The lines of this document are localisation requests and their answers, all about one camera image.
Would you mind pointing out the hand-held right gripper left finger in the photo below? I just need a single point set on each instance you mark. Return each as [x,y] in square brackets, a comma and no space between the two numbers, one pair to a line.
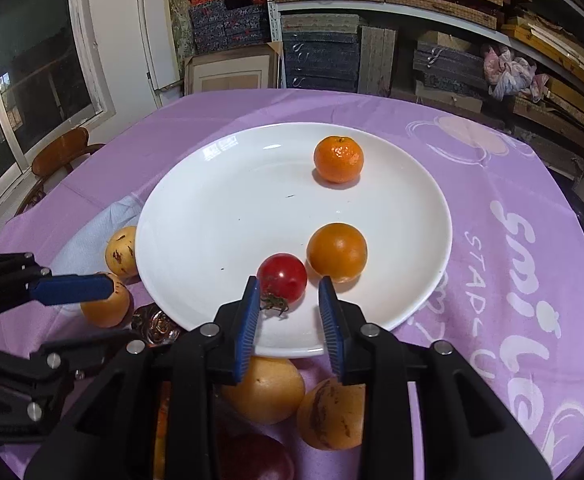
[248,330]

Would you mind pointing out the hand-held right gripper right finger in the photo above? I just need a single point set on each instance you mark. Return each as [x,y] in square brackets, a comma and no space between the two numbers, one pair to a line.
[332,330]

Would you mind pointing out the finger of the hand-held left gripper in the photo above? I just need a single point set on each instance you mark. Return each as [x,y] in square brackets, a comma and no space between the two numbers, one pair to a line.
[72,289]
[47,360]

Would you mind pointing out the pale orange pear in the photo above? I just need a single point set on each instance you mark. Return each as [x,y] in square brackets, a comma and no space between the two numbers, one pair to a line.
[104,312]

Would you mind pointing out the brown-spotted yellow pear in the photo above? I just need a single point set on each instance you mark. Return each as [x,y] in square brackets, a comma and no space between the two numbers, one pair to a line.
[122,252]

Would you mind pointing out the cherry tomato with stem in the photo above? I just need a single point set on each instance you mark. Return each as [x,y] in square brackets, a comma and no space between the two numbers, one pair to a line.
[282,275]

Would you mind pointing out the red plum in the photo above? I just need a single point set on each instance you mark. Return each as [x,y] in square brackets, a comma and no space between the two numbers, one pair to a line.
[257,457]

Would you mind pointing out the white plate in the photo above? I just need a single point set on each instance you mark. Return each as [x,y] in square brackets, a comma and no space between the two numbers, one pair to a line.
[232,200]

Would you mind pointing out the smooth golden pear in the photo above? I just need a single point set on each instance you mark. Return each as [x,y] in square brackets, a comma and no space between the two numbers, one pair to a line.
[267,395]

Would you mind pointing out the smooth orange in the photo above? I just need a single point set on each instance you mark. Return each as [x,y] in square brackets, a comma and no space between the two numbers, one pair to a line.
[337,252]

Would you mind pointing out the brown-streaked yellow pear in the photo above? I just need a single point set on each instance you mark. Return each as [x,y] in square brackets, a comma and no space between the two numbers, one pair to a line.
[329,415]

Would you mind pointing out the dark water chestnut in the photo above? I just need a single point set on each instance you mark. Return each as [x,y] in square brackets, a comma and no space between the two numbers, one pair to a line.
[154,325]

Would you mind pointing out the brown wooden chair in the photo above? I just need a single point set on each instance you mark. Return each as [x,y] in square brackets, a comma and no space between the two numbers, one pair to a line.
[62,155]

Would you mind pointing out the dimpled mandarin orange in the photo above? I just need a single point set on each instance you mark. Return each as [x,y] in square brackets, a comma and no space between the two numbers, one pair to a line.
[339,159]

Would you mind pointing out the purple printed tablecloth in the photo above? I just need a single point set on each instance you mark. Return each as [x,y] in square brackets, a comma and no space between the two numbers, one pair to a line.
[471,195]

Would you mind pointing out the white-framed window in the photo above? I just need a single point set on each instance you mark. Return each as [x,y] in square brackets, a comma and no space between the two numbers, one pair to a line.
[37,50]

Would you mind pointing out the framed picture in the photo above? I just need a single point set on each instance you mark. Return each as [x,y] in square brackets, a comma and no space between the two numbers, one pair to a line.
[232,75]

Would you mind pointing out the white board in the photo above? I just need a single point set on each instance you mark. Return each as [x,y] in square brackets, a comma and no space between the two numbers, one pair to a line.
[159,35]

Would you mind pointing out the stack of dark navy boxes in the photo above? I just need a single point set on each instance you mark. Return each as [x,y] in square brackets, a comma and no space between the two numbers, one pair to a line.
[322,60]

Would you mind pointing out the grey wooden panels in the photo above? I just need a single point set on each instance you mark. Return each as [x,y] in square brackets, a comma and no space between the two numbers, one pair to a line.
[377,60]

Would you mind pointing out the stack of dark grey boxes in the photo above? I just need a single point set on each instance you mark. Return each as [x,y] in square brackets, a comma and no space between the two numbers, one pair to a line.
[446,65]

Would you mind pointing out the green marbled panel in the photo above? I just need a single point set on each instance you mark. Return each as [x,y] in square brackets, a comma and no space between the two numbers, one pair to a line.
[179,15]

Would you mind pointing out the stack of blue patterned boxes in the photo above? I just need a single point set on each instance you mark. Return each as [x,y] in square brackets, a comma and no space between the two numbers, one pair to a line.
[227,25]

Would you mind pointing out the metal shelf rack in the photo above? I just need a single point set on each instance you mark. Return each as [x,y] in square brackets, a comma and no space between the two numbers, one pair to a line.
[273,25]

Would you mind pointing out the crumpled pink cloth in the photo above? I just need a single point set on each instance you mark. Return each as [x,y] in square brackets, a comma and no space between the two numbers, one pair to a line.
[509,72]

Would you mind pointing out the stack of yellow wooden frames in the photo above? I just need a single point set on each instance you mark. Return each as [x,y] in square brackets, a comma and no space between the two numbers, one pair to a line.
[561,60]

